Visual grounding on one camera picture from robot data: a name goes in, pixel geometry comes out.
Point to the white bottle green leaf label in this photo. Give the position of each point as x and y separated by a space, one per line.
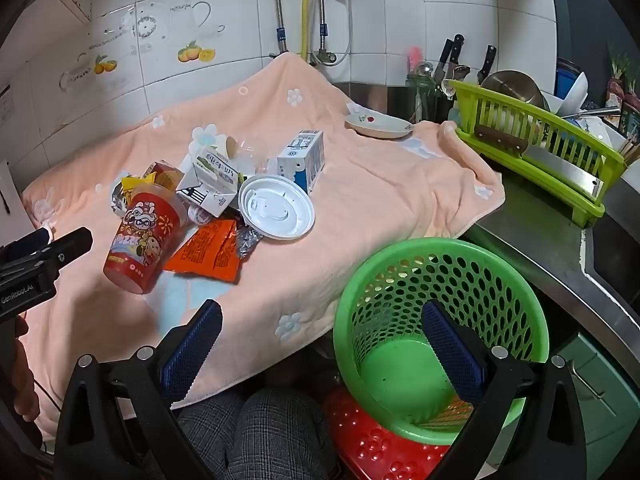
231 146

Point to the red instant noodle cup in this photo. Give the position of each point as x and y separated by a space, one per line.
142 240

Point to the potted plant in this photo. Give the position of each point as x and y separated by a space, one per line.
620 67

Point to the steel sink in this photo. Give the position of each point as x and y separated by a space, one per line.
615 255

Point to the red plastic stool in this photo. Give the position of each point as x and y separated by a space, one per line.
380 450

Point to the steel bowl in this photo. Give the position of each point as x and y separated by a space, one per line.
515 87

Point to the person's left hand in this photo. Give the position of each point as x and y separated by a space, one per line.
17 365

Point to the silver plastic bag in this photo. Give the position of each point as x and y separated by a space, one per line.
117 202

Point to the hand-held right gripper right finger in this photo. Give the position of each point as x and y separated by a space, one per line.
452 355

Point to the orange fruit wall sticker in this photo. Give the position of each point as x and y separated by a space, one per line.
105 65
195 53

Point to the steel cleaver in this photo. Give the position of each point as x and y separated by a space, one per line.
560 165

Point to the orange snack wrapper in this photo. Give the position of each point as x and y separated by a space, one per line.
210 250

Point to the peach floral towel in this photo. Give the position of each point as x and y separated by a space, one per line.
350 200

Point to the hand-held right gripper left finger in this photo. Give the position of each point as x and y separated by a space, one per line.
192 355

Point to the green cabinet door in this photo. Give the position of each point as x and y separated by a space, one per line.
590 395

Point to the yellow snack wrapper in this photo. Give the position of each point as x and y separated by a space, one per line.
132 184

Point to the blue and white milk carton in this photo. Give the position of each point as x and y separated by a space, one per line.
302 157

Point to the blue container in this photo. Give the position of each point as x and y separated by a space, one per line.
565 77

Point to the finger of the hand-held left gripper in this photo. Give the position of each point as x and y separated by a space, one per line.
22 245
70 247

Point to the person's plaid trouser leg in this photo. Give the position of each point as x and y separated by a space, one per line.
270 435

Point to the white plastic lid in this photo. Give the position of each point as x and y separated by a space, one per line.
277 207

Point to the pink brush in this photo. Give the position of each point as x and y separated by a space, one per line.
416 60

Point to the steel water pipe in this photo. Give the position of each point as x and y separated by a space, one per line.
280 10

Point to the green plastic basket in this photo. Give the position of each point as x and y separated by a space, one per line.
400 360

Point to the white bowl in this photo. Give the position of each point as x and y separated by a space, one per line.
577 90

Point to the green dish rack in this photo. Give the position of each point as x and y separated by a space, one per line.
505 110

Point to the green glass jar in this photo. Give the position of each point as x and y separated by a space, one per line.
420 97

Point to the white floral plate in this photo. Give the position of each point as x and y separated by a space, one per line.
380 127

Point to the clear plastic bottle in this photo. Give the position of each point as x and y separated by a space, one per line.
252 157

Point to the small silver foil wrapper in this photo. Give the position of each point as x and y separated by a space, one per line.
248 242

